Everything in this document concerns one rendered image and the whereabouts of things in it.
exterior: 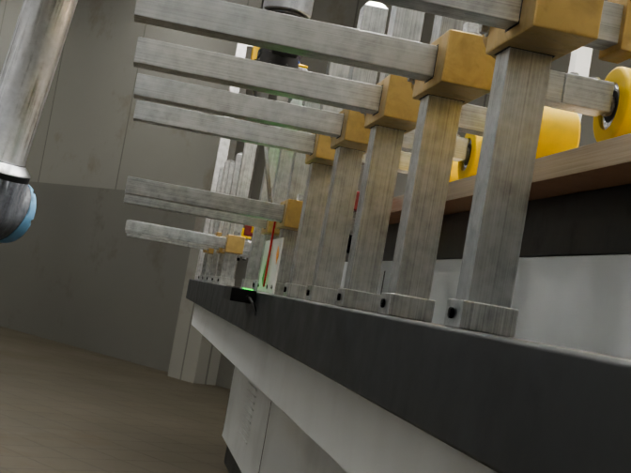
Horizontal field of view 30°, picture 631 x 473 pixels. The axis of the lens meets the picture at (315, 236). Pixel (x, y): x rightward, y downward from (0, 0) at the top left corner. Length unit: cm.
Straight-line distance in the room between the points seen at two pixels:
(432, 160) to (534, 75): 25
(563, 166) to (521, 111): 33
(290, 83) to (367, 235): 20
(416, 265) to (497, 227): 25
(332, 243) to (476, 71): 59
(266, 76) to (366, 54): 26
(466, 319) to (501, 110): 16
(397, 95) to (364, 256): 20
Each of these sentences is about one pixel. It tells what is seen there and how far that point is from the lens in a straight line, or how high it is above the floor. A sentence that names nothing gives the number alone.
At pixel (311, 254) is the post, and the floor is 77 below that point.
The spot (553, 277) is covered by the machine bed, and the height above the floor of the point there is 77.
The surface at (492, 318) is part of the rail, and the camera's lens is 90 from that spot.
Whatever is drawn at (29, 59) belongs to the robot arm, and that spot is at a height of 111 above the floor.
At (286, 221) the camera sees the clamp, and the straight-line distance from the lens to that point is 206.
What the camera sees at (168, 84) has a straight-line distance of 160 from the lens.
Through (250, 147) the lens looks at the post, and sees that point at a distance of 340.
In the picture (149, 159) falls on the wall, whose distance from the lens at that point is 927.
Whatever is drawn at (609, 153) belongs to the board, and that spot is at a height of 88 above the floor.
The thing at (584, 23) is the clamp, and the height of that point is 93.
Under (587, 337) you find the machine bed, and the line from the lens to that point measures 125.
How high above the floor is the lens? 70
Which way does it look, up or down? 3 degrees up
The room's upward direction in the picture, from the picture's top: 10 degrees clockwise
